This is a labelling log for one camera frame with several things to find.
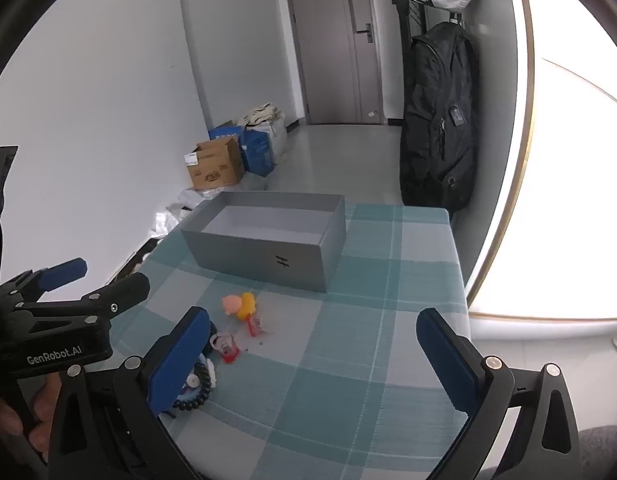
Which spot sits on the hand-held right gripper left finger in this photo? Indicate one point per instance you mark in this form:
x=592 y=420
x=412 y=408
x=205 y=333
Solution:
x=181 y=360

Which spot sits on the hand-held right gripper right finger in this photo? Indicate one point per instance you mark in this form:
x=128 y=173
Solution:
x=448 y=365

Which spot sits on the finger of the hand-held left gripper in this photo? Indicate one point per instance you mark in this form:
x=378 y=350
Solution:
x=63 y=271
x=123 y=292

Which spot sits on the red and clear hair clip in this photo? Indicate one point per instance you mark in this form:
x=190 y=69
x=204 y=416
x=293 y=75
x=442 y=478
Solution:
x=227 y=349

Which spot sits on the grey cardboard box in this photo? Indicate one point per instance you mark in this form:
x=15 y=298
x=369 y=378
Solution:
x=258 y=260

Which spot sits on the person's left hand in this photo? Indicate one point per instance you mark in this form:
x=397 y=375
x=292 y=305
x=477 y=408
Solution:
x=46 y=402

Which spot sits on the pink pig hair clip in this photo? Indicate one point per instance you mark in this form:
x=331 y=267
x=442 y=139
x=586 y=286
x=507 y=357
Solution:
x=231 y=305

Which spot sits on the small red hair clip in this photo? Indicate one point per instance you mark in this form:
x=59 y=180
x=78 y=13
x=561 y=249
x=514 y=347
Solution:
x=254 y=326

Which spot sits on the yellow duck hair clip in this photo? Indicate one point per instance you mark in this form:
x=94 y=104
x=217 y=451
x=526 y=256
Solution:
x=248 y=305

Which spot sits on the clear plastic bags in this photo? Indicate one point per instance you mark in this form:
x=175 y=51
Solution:
x=183 y=205

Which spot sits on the teal checked tablecloth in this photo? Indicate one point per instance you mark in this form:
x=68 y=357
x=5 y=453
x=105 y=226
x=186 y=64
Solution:
x=338 y=360

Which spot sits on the brown cardboard carton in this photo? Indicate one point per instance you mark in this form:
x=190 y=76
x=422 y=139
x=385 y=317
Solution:
x=216 y=165

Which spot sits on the person's grey pants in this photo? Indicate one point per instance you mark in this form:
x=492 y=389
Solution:
x=606 y=455

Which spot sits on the blue flat box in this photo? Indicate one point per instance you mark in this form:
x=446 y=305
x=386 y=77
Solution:
x=223 y=132

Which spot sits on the blue bag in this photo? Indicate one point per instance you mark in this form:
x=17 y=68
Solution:
x=258 y=152

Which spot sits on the white tote bag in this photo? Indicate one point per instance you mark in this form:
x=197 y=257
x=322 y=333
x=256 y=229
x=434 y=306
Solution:
x=263 y=115

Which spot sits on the black backpack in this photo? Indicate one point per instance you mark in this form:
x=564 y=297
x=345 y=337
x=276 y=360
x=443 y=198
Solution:
x=438 y=120

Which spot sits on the black coat rack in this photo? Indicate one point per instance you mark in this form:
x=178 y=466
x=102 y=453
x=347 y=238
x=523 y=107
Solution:
x=401 y=60

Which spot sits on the grey door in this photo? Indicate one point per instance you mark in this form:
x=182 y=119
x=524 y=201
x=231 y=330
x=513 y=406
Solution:
x=333 y=50

